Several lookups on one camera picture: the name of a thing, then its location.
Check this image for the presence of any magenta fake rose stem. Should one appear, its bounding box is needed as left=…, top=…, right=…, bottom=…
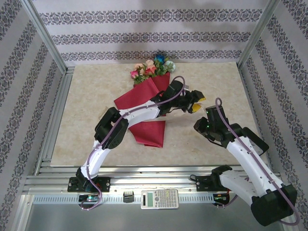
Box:
left=129, top=69, right=141, bottom=84

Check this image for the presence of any wide aluminium mounting rail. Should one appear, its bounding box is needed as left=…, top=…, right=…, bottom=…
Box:
left=24, top=166, right=284, bottom=193

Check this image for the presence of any aluminium side rail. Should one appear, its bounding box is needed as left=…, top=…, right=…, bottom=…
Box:
left=33, top=66, right=75, bottom=175
left=237, top=66, right=274, bottom=174

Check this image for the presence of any grey scientific calculator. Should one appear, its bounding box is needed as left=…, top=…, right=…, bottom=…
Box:
left=141, top=189, right=180, bottom=210

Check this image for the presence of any peach fake flower stem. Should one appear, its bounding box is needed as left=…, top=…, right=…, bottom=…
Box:
left=134, top=63, right=148, bottom=81

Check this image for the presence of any grey metal panel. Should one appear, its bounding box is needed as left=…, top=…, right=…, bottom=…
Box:
left=14, top=193, right=293, bottom=231

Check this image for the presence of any red and maroon wrapping paper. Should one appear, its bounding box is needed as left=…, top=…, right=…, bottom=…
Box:
left=114, top=71, right=172, bottom=148

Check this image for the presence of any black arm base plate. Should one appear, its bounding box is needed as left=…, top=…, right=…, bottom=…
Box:
left=196, top=175, right=218, bottom=193
left=67, top=177, right=111, bottom=193

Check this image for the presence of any perforated metal strip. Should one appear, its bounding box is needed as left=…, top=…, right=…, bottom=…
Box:
left=32, top=194, right=253, bottom=205

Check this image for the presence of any light blue fake flower stem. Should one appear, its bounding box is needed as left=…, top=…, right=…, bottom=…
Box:
left=164, top=60, right=176, bottom=74

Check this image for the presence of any aluminium frame post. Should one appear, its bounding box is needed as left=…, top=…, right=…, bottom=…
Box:
left=236, top=0, right=288, bottom=70
left=21, top=0, right=68, bottom=73

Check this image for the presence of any purple cable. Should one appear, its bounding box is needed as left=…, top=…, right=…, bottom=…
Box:
left=80, top=76, right=191, bottom=212
left=215, top=97, right=301, bottom=227

